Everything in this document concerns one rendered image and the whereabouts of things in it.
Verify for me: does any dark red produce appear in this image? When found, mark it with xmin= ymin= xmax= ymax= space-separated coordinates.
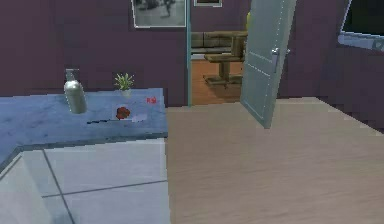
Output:
xmin=115 ymin=106 xmax=132 ymax=121

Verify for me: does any blue topped white kitchen counter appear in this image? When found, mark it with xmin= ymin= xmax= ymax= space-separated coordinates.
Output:
xmin=0 ymin=87 xmax=169 ymax=224

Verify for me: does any small green potted plant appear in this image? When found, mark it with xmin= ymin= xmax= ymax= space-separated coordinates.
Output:
xmin=114 ymin=72 xmax=136 ymax=98

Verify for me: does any pale grey room door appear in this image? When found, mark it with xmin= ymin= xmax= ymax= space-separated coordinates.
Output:
xmin=240 ymin=0 xmax=298 ymax=130

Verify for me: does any thin black utensil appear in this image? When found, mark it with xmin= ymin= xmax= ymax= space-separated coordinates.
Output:
xmin=86 ymin=119 xmax=118 ymax=125

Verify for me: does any black and white framed picture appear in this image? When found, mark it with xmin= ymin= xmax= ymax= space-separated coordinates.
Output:
xmin=131 ymin=0 xmax=187 ymax=29

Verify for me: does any small framed picture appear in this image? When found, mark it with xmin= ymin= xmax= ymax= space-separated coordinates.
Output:
xmin=193 ymin=0 xmax=223 ymax=8

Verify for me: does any silver metal bottle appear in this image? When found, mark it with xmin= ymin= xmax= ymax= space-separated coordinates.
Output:
xmin=63 ymin=68 xmax=88 ymax=115

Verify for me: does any white framed dark window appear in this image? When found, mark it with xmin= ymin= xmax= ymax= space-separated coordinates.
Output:
xmin=337 ymin=0 xmax=384 ymax=52

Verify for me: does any silver door handle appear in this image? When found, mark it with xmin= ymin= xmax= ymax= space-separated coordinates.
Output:
xmin=270 ymin=48 xmax=280 ymax=74

